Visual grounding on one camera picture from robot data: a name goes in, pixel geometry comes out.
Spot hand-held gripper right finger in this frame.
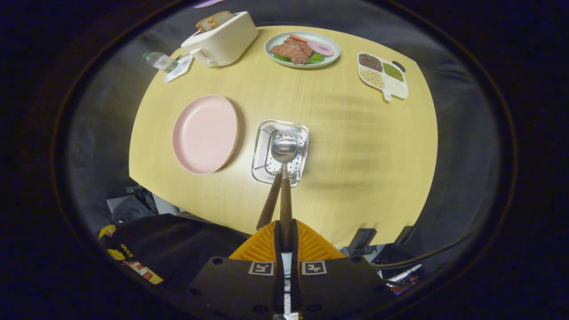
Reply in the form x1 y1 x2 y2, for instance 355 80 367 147
290 220 392 318

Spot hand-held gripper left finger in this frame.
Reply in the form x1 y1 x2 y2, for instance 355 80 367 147
187 221 285 317

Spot metal fork wooden handle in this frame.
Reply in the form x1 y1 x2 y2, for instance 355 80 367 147
256 162 285 231

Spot metal spoon wooden handle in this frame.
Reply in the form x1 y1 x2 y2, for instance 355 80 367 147
271 137 300 252

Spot black table support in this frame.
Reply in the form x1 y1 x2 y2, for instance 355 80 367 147
347 228 377 256
393 225 416 245

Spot metal drainer basket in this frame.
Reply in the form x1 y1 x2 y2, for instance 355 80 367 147
251 120 310 186

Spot pink plate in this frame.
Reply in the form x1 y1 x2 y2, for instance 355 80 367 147
172 95 240 175

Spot pale yellow beans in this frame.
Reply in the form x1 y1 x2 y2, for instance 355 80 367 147
360 69 385 88

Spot white divided dish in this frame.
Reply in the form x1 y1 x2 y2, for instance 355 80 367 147
357 52 409 102

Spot green lettuce leaf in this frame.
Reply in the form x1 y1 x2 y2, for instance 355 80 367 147
272 53 325 65

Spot brown meat slices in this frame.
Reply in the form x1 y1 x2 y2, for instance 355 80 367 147
270 37 314 64

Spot pink ham slice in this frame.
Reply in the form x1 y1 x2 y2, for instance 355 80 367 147
307 41 335 57

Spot dark brown beans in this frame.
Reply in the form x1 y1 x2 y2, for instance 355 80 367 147
358 53 384 72

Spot white coaster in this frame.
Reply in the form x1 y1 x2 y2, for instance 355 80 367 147
164 54 194 83

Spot green beans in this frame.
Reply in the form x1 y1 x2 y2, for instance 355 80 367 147
383 63 404 82

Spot pale green food plate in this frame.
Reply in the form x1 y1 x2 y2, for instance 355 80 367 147
264 31 341 69

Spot white toaster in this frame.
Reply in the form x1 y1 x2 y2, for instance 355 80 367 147
181 11 259 68

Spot black backdrop cloth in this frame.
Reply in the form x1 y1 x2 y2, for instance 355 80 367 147
67 0 503 249

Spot clear plastic water bottle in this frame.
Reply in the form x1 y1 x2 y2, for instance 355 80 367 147
142 51 179 73

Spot black cable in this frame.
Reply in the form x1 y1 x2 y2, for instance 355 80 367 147
371 231 474 272

